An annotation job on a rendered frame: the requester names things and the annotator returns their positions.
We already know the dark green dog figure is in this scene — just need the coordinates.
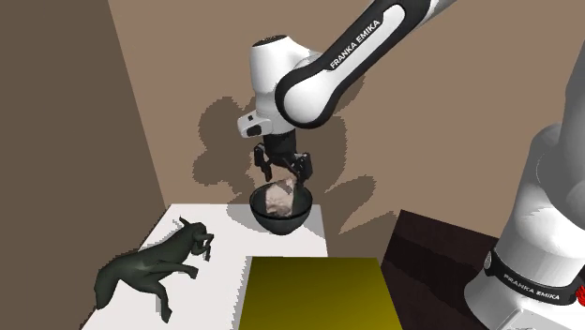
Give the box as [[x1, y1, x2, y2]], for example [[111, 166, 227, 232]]
[[93, 216, 216, 323]]

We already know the olive yellow flat block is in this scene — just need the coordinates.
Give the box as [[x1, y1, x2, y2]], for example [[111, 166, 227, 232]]
[[237, 256, 404, 330]]

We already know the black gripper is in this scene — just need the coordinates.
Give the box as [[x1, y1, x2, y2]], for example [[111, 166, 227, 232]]
[[252, 130, 314, 188]]

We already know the crumpled pale pink lump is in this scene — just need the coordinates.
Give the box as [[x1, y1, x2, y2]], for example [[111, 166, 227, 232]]
[[264, 177, 299, 218]]

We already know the white table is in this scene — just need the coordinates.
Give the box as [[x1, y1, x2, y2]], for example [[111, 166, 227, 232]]
[[78, 202, 330, 330]]

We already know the black bowl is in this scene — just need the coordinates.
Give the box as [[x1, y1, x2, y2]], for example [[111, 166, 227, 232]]
[[248, 182, 314, 237]]

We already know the dark brown robot stand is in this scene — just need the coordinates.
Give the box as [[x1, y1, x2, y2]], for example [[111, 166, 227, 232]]
[[380, 209, 503, 330]]

